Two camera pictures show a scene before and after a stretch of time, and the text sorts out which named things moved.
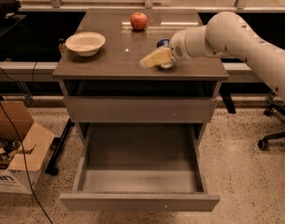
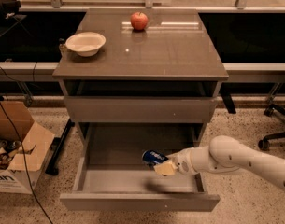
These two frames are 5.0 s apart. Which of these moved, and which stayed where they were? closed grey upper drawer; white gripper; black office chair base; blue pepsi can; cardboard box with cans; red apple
Moved: blue pepsi can; white gripper
Stayed: red apple; black office chair base; closed grey upper drawer; cardboard box with cans
